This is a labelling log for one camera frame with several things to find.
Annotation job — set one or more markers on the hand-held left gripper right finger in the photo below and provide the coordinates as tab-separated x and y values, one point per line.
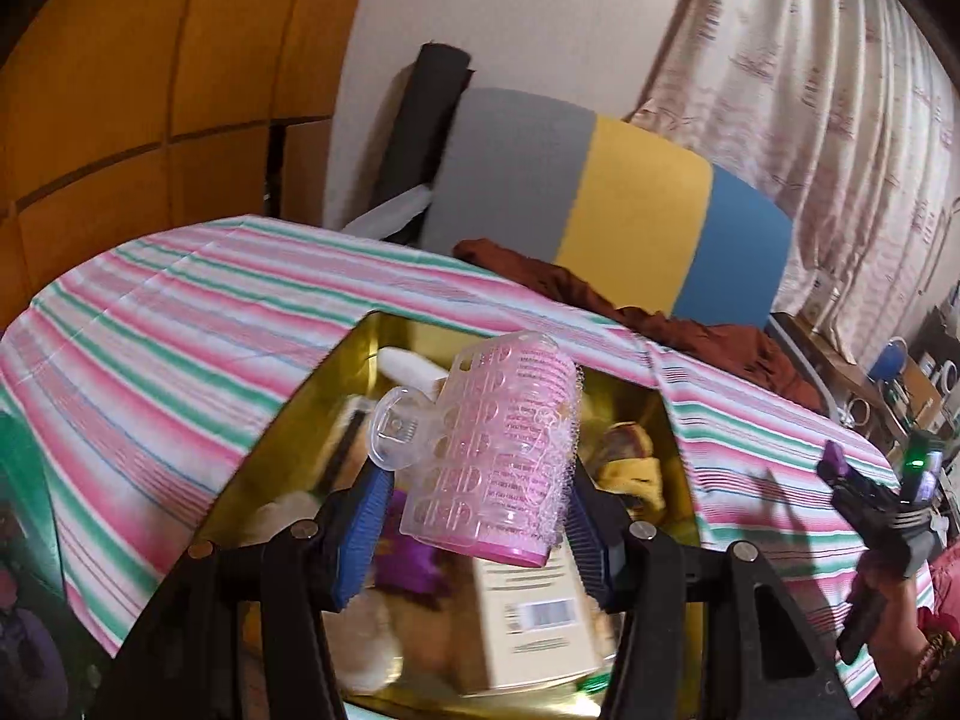
592	547

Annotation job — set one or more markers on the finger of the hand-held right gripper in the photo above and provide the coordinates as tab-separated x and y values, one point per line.
862	499

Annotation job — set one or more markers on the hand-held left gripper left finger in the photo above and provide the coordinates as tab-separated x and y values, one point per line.
360	540

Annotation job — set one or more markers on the purple plastic item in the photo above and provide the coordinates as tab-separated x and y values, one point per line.
409	570
832	457

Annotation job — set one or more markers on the yellow brown soft toy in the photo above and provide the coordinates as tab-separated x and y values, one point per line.
637	476

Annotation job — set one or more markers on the white cardboard box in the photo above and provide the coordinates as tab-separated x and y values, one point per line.
540	630

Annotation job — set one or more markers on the gold metal tin box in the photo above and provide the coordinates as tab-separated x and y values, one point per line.
300	435

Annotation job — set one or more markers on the pink hair roller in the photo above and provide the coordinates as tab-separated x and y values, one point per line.
510	450

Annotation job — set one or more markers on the tan sponge block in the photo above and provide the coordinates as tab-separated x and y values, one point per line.
439	641

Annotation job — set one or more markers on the person's right forearm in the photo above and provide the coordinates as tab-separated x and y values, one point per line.
937	667

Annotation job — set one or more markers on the person's right hand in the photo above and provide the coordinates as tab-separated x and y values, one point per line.
896	615

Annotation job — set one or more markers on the brown cardboard box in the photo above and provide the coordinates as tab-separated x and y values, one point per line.
924	390

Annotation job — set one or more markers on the wooden side shelf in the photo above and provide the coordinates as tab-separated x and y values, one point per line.
832	367

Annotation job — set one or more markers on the blue round object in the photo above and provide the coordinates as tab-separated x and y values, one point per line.
889	360

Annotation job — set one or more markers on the white plastic item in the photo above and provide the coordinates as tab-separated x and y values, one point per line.
409	367

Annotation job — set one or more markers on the black device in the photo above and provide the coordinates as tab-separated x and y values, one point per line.
941	334

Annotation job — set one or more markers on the dark red cloth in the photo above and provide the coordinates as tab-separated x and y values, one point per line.
697	345

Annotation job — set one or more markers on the pink green striped tablecloth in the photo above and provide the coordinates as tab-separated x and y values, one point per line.
187	330

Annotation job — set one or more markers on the green glass side table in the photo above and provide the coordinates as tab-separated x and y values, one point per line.
19	465

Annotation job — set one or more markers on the grey yellow blue chair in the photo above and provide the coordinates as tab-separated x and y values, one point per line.
637	195

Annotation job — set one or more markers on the beige patterned curtain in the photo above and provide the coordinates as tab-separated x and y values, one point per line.
825	90

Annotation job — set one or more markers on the black rolled mat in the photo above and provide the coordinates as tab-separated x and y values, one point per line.
427	112

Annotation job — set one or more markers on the wooden panelled cabinet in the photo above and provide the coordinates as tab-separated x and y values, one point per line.
112	90

